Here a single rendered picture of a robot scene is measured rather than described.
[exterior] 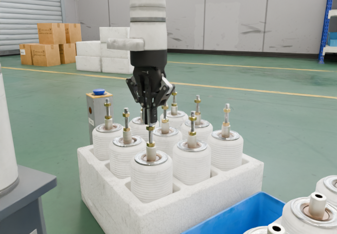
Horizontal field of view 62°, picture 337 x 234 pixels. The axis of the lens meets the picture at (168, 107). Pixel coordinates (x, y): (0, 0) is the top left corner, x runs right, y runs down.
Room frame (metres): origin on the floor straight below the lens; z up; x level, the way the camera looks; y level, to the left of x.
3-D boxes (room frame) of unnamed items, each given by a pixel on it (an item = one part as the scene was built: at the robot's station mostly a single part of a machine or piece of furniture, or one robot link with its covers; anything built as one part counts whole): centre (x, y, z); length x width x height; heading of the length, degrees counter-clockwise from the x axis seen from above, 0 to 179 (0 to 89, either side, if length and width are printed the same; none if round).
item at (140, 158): (0.57, 0.04, 0.25); 0.08 x 0.08 x 0.01
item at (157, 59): (0.57, 0.04, 0.45); 0.08 x 0.08 x 0.09
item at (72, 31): (4.63, 1.60, 0.45); 0.30 x 0.24 x 0.30; 62
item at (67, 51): (4.46, 1.66, 0.15); 0.30 x 0.24 x 0.30; 65
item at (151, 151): (0.57, 0.04, 0.26); 0.02 x 0.02 x 0.03
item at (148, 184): (0.57, 0.04, 0.16); 0.10 x 0.10 x 0.18
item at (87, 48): (3.75, 0.93, 0.27); 0.39 x 0.39 x 0.18; 66
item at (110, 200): (0.74, 0.01, 0.09); 0.39 x 0.39 x 0.18; 35
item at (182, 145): (0.64, -0.06, 0.25); 0.08 x 0.08 x 0.01
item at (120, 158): (0.67, 0.11, 0.16); 0.10 x 0.10 x 0.18
